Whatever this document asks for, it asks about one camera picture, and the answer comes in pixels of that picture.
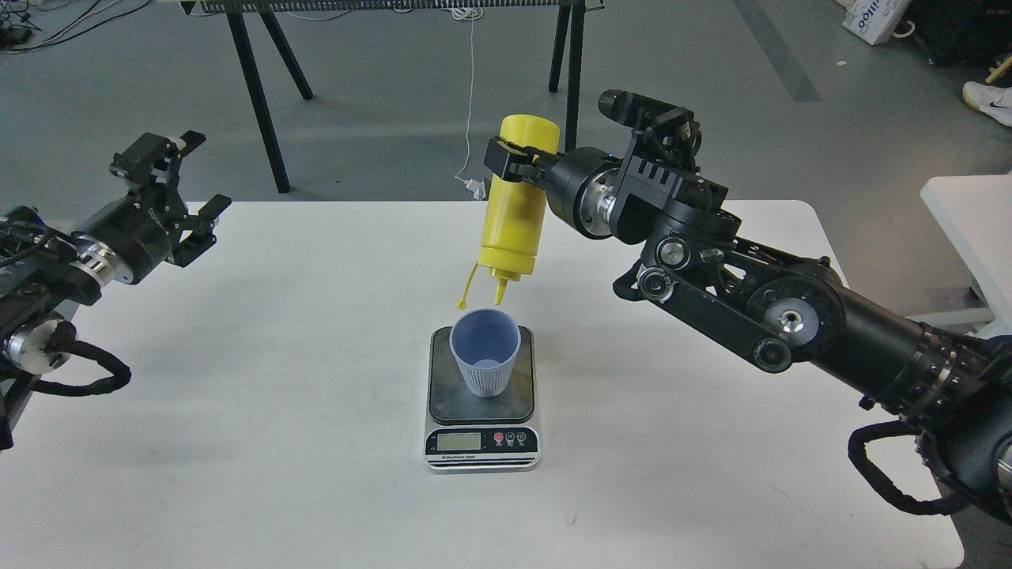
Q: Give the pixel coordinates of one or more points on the blue plastic cup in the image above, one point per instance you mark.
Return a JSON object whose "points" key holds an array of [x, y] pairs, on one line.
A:
{"points": [[485, 344]]}

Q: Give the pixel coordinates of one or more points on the white side table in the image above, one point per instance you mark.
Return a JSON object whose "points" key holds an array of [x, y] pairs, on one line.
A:
{"points": [[975, 214]]}

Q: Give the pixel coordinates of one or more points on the yellow squeeze bottle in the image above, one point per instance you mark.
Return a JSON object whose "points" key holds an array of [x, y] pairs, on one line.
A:
{"points": [[515, 212]]}

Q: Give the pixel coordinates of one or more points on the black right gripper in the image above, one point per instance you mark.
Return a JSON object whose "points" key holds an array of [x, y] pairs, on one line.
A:
{"points": [[579, 184]]}

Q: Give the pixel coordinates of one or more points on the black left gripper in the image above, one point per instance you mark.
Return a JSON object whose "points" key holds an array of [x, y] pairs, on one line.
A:
{"points": [[128, 238]]}

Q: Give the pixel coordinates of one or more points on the black trestle table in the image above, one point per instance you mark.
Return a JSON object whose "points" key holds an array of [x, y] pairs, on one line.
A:
{"points": [[568, 50]]}

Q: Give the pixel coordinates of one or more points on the white printed bag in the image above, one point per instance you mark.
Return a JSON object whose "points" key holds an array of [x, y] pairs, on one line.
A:
{"points": [[874, 21]]}

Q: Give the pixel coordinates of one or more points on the digital kitchen scale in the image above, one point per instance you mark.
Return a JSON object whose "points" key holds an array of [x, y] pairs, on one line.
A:
{"points": [[468, 434]]}

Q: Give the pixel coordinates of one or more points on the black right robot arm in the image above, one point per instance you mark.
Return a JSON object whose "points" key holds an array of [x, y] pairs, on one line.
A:
{"points": [[948, 447]]}

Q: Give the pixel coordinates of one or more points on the white sneaker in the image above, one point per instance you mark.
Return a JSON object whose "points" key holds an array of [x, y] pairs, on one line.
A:
{"points": [[991, 100]]}

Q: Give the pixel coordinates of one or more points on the white power adapter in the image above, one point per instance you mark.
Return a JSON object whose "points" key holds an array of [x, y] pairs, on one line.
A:
{"points": [[479, 189]]}

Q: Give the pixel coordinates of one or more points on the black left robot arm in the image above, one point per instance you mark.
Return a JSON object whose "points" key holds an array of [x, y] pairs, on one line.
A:
{"points": [[47, 273]]}

